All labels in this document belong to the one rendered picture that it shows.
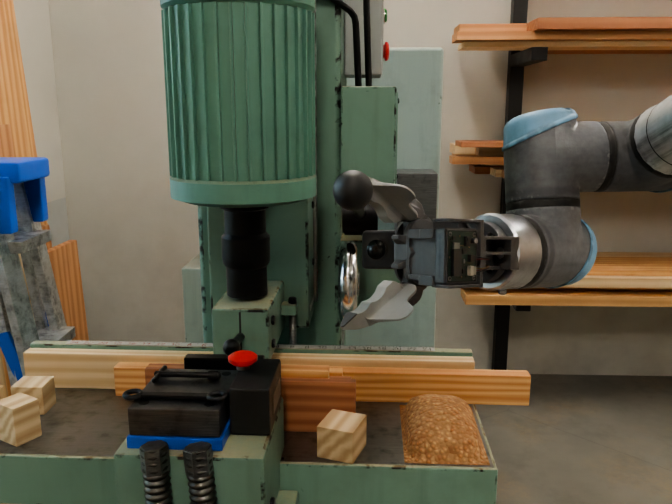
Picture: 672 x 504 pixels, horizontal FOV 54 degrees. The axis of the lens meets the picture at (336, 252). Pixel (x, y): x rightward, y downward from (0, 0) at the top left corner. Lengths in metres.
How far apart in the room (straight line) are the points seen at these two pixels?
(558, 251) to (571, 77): 2.41
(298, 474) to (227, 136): 0.37
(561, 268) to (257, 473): 0.43
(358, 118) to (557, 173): 0.30
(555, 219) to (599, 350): 2.65
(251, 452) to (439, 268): 0.25
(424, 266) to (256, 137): 0.23
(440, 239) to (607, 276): 2.21
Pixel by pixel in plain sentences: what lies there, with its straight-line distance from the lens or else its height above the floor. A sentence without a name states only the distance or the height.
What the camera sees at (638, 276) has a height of 0.61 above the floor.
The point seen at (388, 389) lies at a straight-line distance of 0.86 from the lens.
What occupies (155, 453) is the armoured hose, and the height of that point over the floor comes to 0.97.
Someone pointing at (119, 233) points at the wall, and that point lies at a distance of 3.32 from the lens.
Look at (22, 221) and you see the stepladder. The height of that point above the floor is 1.01.
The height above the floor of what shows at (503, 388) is 0.92.
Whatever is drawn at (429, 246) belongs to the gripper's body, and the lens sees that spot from 0.68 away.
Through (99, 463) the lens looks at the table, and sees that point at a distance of 0.79.
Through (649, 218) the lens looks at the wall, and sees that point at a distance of 3.36.
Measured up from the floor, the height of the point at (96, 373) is 0.92.
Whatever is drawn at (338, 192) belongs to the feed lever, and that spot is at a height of 1.20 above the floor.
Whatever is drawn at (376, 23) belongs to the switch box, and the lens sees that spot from 1.07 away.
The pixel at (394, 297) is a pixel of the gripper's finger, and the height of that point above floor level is 1.08.
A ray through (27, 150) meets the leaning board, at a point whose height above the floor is 1.12.
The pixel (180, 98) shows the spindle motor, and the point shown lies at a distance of 0.75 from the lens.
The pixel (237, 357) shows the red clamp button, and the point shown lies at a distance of 0.67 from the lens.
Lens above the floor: 1.27
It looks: 12 degrees down
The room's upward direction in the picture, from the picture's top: straight up
